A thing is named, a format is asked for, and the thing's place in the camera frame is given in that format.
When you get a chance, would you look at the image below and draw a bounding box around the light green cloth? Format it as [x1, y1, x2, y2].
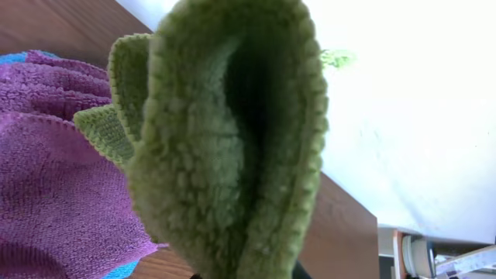
[74, 0, 328, 279]

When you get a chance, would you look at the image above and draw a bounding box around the purple folded cloth on top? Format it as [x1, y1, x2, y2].
[1, 58, 157, 278]

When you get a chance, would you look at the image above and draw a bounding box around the blue folded cloth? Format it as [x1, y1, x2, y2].
[0, 50, 59, 66]

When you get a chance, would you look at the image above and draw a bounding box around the background shelf clutter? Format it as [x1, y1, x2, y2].
[378, 228, 495, 279]

